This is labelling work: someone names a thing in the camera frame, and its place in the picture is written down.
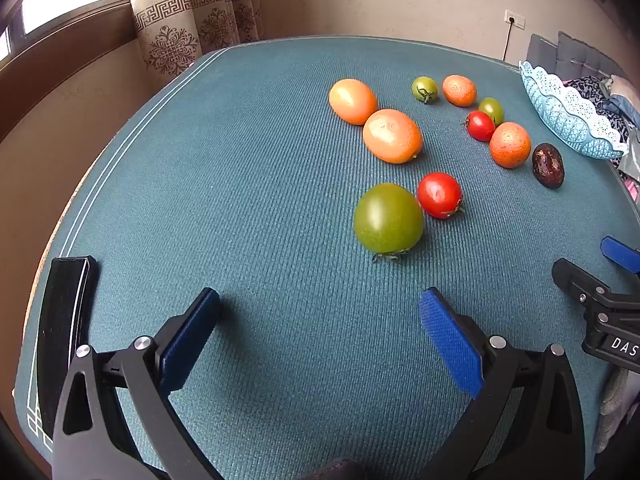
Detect beige patterned curtain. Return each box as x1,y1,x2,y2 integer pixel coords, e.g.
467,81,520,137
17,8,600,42
131,0,266,78

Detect small tangerine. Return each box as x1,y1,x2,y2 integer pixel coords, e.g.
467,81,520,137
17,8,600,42
442,74,478,108

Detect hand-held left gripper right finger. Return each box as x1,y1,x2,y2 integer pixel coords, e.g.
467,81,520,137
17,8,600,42
419,287,586,480

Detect large smooth orange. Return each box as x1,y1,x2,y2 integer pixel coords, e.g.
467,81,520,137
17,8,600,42
328,78,379,126

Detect person's right hand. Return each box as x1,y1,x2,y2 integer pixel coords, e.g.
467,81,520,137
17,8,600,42
595,367,631,453

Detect pile of patterned clothes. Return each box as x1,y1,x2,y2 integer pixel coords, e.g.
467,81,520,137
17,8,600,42
560,75,640,183

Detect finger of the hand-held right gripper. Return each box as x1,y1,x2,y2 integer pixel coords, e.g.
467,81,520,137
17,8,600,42
552,258,640,311
600,236,640,275

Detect small red tomato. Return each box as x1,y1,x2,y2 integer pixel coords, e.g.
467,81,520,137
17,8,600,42
464,110,496,142

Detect large green tomato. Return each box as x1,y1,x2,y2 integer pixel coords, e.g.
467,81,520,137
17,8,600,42
353,183,425,263

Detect light blue lattice basket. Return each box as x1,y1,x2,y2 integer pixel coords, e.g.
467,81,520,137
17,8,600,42
518,60,630,161

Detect dark brown passion fruit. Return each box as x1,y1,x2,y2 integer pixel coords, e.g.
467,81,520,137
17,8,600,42
531,143,566,190

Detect rough dark orange tangerine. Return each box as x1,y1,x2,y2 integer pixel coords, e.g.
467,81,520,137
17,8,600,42
489,121,532,169

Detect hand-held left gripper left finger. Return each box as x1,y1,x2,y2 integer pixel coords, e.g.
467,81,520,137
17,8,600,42
52,287,226,480

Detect brown wooden window frame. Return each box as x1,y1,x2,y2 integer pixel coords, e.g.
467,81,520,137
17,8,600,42
0,0,141,143

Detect large orange with pale patch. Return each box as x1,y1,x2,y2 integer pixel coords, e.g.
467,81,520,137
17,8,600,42
362,108,424,165

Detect grey padded headboard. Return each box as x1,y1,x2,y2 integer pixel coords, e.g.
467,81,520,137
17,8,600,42
525,31,626,82

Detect small green tomato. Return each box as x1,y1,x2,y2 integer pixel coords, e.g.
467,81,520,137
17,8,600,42
477,97,505,127
411,76,439,104

